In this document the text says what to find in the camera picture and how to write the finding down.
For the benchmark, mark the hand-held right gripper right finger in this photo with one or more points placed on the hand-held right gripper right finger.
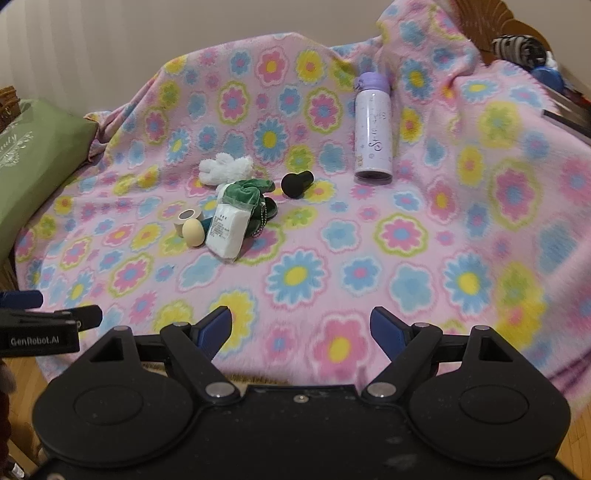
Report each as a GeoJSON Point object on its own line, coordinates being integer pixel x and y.
{"type": "Point", "coordinates": [385, 325]}

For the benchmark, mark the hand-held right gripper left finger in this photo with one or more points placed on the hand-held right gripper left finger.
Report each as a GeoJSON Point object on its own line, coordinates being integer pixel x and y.
{"type": "Point", "coordinates": [214, 325]}

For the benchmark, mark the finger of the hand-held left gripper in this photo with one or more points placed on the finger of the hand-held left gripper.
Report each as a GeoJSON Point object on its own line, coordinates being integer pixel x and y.
{"type": "Point", "coordinates": [21, 298]}
{"type": "Point", "coordinates": [85, 316]}

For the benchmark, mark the white cotton pad pack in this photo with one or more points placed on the white cotton pad pack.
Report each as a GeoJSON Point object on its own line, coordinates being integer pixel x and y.
{"type": "Point", "coordinates": [226, 230]}

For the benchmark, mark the beige tape roll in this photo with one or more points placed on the beige tape roll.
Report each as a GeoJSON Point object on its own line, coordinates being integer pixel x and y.
{"type": "Point", "coordinates": [182, 221]}

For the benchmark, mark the black makeup sponge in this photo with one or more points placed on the black makeup sponge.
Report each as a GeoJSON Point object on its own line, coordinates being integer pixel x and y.
{"type": "Point", "coordinates": [295, 184]}

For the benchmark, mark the person's left forearm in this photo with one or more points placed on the person's left forearm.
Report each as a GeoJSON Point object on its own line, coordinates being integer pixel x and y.
{"type": "Point", "coordinates": [5, 415]}

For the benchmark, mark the pink floral fleece blanket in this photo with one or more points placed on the pink floral fleece blanket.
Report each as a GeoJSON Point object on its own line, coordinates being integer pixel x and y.
{"type": "Point", "coordinates": [369, 230]}

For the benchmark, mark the green embroidered pillow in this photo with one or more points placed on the green embroidered pillow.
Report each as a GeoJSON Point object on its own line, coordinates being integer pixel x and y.
{"type": "Point", "coordinates": [37, 175]}

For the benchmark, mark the green and white plush toy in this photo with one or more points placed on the green and white plush toy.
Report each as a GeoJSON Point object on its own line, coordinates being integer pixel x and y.
{"type": "Point", "coordinates": [249, 194]}

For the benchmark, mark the purple and white bottle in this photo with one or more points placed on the purple and white bottle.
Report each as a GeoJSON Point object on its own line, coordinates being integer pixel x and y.
{"type": "Point", "coordinates": [373, 134]}

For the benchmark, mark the brown wicker hamper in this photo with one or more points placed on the brown wicker hamper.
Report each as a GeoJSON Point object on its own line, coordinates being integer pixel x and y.
{"type": "Point", "coordinates": [8, 101]}

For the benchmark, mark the dark hardcover book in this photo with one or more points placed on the dark hardcover book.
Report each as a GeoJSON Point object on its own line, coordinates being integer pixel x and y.
{"type": "Point", "coordinates": [568, 115]}

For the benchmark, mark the blue round container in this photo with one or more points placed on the blue round container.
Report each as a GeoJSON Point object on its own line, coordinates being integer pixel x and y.
{"type": "Point", "coordinates": [547, 77]}

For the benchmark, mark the black and white striped cloth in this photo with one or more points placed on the black and white striped cloth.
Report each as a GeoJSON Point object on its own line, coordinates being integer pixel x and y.
{"type": "Point", "coordinates": [517, 50]}

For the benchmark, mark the brown wicker chair back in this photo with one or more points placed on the brown wicker chair back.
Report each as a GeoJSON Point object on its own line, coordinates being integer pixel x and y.
{"type": "Point", "coordinates": [489, 18]}

